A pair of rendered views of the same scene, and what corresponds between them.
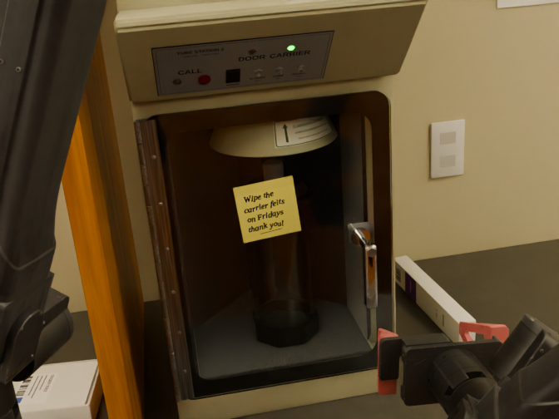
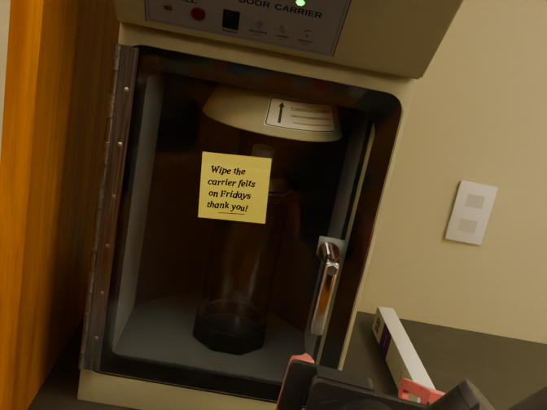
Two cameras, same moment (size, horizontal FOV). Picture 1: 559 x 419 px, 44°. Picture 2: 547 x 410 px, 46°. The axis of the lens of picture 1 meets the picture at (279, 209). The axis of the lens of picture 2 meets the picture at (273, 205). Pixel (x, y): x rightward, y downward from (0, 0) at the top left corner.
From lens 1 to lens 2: 20 cm
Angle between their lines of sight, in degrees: 7
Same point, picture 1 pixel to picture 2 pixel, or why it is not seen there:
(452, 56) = (504, 118)
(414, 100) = (450, 150)
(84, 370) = not seen: hidden behind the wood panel
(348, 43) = (368, 18)
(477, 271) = (464, 350)
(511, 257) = (505, 348)
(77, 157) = (30, 51)
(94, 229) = (27, 138)
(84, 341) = not seen: hidden behind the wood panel
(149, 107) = (137, 35)
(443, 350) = (361, 397)
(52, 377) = not seen: outside the picture
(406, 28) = (438, 19)
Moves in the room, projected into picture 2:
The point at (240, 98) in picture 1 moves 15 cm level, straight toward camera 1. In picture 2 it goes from (239, 55) to (210, 66)
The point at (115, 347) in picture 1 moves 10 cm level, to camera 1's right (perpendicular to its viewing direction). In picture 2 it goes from (15, 278) to (107, 301)
